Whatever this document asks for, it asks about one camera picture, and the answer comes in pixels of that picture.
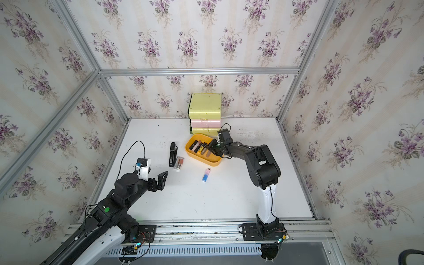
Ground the yellow storage tray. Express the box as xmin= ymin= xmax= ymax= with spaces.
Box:
xmin=185 ymin=134 xmax=222 ymax=167

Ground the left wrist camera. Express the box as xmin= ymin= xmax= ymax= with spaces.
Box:
xmin=134 ymin=158 xmax=151 ymax=181

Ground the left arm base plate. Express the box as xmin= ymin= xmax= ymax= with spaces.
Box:
xmin=108 ymin=225 xmax=157 ymax=244

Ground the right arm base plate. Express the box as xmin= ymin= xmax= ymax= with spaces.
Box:
xmin=237 ymin=220 xmax=289 ymax=243

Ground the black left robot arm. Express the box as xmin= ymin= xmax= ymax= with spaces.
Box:
xmin=42 ymin=171 xmax=168 ymax=265

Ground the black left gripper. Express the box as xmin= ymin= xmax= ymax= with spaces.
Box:
xmin=122 ymin=168 xmax=168 ymax=210

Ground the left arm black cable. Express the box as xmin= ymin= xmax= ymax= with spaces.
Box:
xmin=115 ymin=140 xmax=146 ymax=181

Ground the pink lipstick tube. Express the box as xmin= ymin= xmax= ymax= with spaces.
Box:
xmin=193 ymin=141 xmax=201 ymax=153

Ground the aluminium rail frame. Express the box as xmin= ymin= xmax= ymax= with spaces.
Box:
xmin=66 ymin=218 xmax=345 ymax=265

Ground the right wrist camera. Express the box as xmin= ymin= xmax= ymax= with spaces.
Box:
xmin=218 ymin=129 xmax=233 ymax=145

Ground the silver lipstick tube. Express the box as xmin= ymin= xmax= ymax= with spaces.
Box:
xmin=173 ymin=156 xmax=181 ymax=170

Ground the green pink drawer box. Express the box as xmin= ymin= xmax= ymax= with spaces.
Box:
xmin=188 ymin=93 xmax=222 ymax=135

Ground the slim black lipstick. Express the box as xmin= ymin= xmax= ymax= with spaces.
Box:
xmin=194 ymin=142 xmax=203 ymax=153

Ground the blue lipstick tube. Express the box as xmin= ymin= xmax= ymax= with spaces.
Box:
xmin=202 ymin=168 xmax=211 ymax=182

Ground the black lipstick tube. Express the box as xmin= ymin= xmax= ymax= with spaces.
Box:
xmin=189 ymin=140 xmax=198 ymax=150

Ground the black gold square lipstick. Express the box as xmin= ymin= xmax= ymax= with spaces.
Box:
xmin=199 ymin=142 xmax=207 ymax=153

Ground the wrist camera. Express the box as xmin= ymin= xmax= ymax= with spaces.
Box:
xmin=218 ymin=129 xmax=233 ymax=145
xmin=134 ymin=158 xmax=151 ymax=181

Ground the red white lipstick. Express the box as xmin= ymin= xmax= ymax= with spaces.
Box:
xmin=177 ymin=157 xmax=184 ymax=172

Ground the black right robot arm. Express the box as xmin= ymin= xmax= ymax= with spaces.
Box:
xmin=208 ymin=140 xmax=285 ymax=237

